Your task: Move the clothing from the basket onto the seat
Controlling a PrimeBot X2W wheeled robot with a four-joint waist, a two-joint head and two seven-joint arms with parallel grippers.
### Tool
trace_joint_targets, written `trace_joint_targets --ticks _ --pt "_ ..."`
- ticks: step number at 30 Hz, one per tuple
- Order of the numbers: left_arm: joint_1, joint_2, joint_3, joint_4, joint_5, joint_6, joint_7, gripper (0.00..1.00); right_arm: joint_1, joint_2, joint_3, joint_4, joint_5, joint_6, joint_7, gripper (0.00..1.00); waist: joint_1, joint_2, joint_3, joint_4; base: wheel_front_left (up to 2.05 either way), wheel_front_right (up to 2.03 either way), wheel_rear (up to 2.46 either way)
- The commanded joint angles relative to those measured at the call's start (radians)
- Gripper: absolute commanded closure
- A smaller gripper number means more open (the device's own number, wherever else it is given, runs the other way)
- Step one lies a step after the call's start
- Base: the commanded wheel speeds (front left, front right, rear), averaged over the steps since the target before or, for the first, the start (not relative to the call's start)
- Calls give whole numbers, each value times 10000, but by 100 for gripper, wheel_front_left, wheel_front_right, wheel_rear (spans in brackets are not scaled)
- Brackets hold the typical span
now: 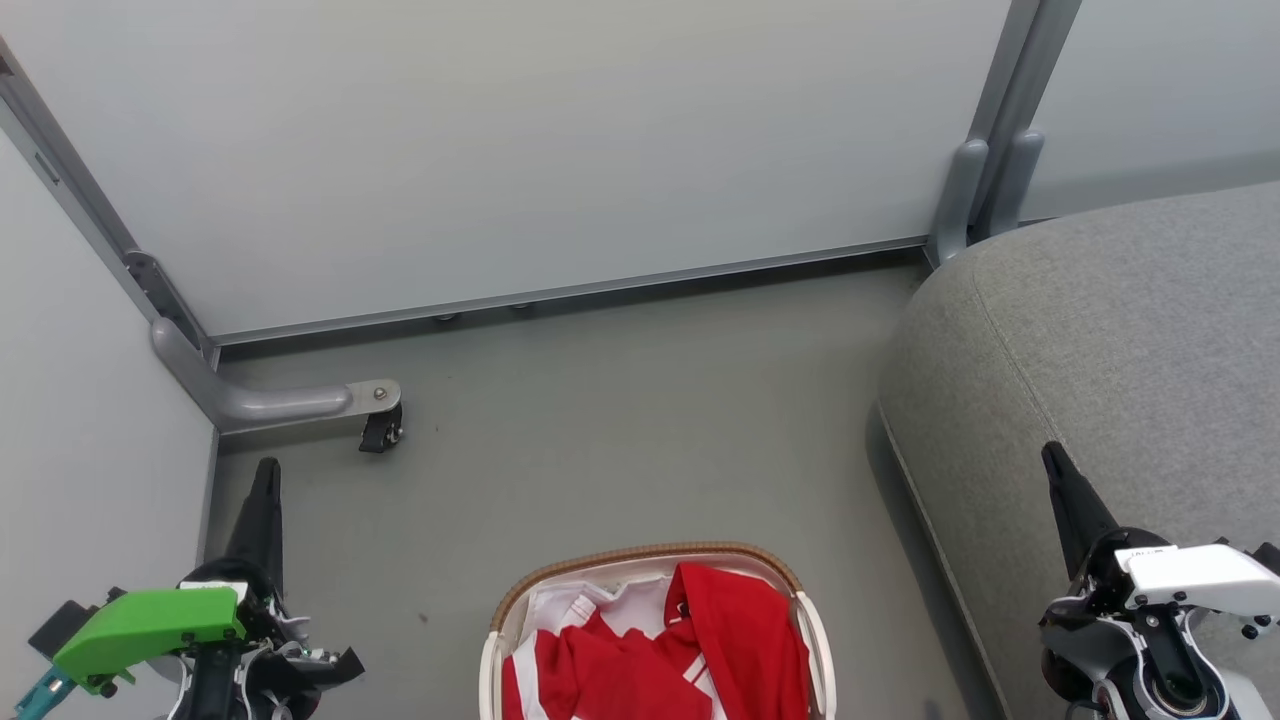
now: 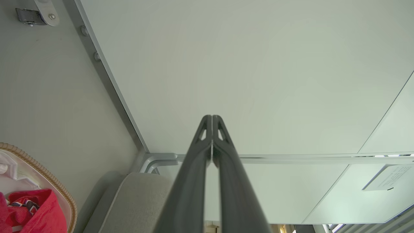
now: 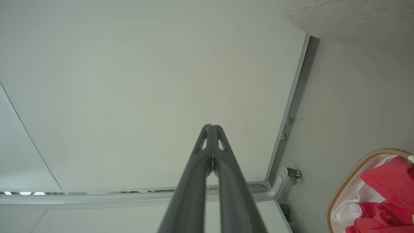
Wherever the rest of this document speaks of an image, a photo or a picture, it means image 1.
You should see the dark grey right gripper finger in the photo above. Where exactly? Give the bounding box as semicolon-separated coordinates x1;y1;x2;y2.
1041;441;1122;580

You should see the grey partition bottom rail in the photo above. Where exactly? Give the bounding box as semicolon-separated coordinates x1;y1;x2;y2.
205;236;933;349

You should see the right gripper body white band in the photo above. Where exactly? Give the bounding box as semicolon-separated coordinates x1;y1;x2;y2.
1073;527;1280;623

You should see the teal left camera connector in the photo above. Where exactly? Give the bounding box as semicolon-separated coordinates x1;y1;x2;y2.
12;667;73;720

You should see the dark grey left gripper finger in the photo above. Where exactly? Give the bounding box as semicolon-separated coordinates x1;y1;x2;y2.
224;457;286;597

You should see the grey partition corner post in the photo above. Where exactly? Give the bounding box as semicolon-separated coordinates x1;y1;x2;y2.
0;38;219;366

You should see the red jersey black white trim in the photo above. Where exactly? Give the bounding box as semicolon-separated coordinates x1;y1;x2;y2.
501;598;726;720

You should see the white laundry basket wicker rim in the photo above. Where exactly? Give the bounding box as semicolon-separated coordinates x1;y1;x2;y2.
479;542;838;720

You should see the grey fabric sofa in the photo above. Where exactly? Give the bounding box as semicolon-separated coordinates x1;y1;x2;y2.
877;180;1280;720

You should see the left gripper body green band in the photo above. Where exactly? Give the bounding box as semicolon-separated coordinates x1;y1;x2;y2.
52;558;301;698

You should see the grey partition foot with plate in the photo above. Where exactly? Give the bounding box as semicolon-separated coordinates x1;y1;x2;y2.
150;317;403;437

